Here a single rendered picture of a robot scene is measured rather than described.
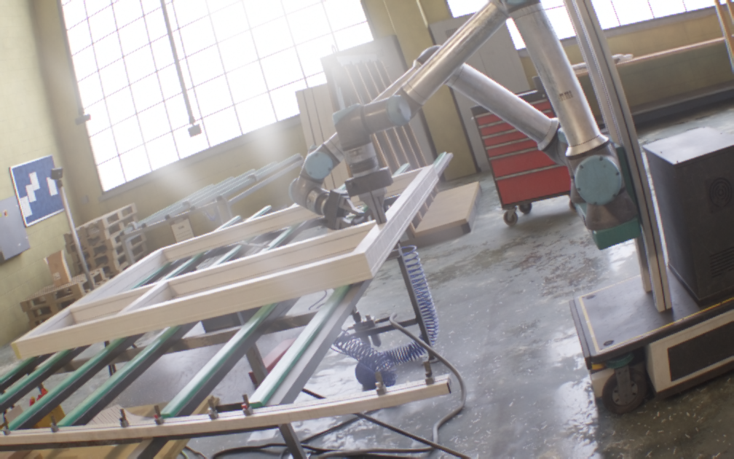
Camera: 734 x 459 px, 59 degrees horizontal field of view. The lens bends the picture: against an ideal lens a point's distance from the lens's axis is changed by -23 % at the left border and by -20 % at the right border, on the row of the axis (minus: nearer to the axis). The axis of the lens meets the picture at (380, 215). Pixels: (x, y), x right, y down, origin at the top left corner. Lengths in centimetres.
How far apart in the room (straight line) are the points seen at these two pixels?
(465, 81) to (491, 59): 672
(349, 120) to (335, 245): 41
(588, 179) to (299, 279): 84
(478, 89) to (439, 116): 689
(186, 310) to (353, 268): 53
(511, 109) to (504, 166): 325
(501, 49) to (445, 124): 123
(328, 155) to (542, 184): 355
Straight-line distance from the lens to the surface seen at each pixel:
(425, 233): 669
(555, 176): 609
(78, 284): 930
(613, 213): 243
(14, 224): 1049
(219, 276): 271
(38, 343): 275
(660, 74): 1035
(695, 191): 254
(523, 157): 614
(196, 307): 230
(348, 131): 238
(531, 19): 223
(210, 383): 173
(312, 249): 257
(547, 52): 223
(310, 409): 135
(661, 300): 271
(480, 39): 241
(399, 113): 233
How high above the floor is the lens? 132
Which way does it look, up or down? 8 degrees down
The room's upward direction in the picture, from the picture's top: 18 degrees counter-clockwise
